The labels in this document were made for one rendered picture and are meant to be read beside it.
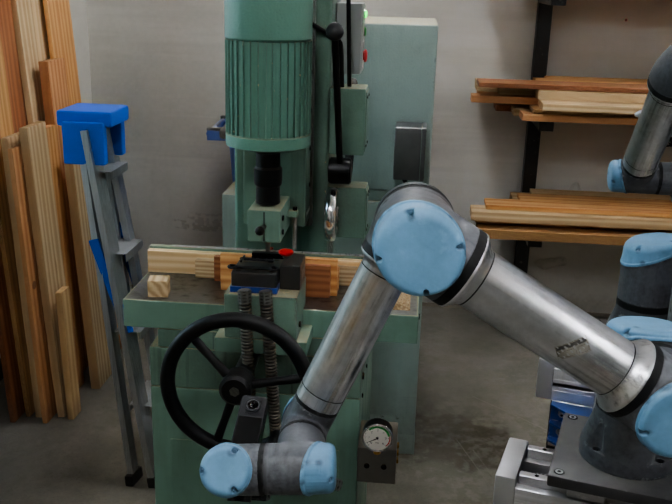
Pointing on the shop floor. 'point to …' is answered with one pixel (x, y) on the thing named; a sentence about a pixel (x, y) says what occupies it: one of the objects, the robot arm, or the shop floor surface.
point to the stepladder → (113, 260)
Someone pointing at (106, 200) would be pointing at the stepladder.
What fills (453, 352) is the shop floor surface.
